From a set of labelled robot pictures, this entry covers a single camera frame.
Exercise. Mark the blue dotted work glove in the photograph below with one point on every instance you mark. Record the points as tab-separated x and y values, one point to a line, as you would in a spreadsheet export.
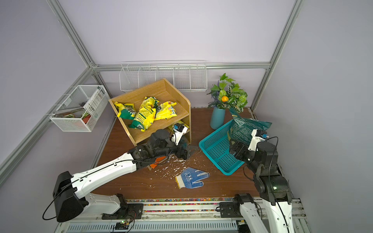
191	178

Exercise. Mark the small bag lower shelf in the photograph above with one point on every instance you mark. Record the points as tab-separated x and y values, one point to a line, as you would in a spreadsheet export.
183	123

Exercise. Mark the artificial green plant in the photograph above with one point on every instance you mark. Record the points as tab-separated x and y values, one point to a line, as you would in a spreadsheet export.
228	94

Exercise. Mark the white wire wall rack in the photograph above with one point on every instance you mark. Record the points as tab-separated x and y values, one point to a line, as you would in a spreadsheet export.
185	75

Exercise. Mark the yellow green bag left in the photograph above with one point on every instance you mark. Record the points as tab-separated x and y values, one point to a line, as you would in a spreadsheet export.
125	110

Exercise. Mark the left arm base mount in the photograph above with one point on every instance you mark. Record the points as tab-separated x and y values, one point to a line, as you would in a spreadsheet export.
125	211

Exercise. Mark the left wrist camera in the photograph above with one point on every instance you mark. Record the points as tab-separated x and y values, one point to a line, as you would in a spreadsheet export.
178	131

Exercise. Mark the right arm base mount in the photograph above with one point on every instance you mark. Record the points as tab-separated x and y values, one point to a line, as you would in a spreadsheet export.
233	209

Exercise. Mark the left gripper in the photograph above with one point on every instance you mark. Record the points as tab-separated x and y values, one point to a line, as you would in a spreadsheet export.
180	153

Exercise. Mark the teal plastic basket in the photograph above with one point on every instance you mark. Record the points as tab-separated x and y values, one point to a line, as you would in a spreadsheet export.
216	147

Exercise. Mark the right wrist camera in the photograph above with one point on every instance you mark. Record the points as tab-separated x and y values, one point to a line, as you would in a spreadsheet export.
257	136

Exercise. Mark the large green soil bag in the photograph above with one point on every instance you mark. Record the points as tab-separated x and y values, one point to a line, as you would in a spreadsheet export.
240	128

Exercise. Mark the teal vase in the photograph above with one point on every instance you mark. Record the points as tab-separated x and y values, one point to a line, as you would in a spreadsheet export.
217	118

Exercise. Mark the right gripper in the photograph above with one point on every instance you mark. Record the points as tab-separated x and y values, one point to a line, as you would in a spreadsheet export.
238	146

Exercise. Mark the wooden two-tier shelf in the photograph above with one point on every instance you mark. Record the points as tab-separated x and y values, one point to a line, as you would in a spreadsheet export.
163	96

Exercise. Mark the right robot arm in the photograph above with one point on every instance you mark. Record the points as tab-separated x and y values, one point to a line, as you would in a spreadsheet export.
271	185

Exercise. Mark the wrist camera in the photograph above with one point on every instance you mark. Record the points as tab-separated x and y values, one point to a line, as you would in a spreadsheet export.
178	131
257	136

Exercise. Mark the white wire side basket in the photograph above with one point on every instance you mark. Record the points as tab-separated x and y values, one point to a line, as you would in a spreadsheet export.
81	109

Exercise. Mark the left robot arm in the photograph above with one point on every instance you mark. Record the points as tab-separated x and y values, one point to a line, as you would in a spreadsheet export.
72	194

